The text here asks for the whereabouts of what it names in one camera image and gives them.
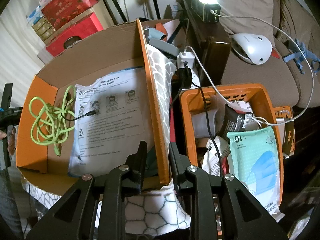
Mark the teal mask packet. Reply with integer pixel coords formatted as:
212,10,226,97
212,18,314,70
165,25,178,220
226,126,285,222

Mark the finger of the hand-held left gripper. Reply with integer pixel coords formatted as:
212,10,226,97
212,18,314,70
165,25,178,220
1,83,13,110

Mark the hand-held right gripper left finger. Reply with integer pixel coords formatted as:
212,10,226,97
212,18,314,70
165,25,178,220
25,141,148,240

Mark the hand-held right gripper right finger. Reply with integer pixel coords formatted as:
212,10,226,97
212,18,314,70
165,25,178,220
169,142,290,240

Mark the red gift box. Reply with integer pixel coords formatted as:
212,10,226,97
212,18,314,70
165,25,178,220
41,0,99,30

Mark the grey white patterned blanket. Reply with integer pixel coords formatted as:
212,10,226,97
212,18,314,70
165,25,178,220
21,44,190,237

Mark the person's left hand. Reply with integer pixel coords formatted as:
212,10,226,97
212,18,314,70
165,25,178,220
7,126,17,155

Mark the white charging cable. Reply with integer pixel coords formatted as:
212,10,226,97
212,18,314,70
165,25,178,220
184,12,316,128

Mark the white power strip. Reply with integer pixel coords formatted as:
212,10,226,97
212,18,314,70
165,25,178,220
177,51,202,89

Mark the black speaker stand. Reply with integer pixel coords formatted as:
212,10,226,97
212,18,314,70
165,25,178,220
147,0,162,20
102,0,129,24

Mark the white blue mask packet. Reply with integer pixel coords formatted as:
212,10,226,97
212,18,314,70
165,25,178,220
68,66,150,180

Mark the black charger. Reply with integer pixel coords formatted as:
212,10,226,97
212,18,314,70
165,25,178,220
176,67,193,88

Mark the white printed packet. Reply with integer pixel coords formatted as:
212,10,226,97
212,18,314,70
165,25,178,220
201,136,230,177

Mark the orange plastic basket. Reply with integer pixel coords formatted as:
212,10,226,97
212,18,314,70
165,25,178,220
179,83,296,205

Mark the black power cable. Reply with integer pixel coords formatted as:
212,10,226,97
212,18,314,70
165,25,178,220
184,62,225,178

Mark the gold flat box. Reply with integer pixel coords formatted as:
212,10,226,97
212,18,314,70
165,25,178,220
31,17,50,28
35,24,54,35
40,31,59,45

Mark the dark snack packet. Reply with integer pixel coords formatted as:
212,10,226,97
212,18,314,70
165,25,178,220
221,104,255,143

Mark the blue strap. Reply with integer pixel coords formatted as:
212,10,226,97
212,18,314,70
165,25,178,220
282,38,320,74

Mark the black power station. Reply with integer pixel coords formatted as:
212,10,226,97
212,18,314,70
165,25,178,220
190,0,221,23

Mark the blue white tissue pack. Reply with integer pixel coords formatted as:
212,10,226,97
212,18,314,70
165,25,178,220
26,6,47,25

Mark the brown sofa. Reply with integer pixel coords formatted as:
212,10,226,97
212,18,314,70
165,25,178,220
175,0,320,110

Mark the grey pouch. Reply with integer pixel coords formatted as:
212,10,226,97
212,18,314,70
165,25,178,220
147,39,177,55

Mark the person's leg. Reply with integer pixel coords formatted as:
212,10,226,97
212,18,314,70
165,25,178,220
0,167,27,240

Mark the white sheer curtain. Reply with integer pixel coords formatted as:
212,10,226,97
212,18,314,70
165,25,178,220
0,10,43,98

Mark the orange cardboard box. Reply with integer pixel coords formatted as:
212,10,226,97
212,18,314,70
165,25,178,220
16,19,172,197

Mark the beige sofa cushion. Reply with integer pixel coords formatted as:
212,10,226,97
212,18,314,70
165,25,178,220
217,0,280,48
275,0,320,55

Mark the green braided cable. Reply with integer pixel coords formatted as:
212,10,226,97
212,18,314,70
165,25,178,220
29,85,97,156

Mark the white handheld appliance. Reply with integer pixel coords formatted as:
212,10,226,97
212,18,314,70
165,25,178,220
231,32,273,65

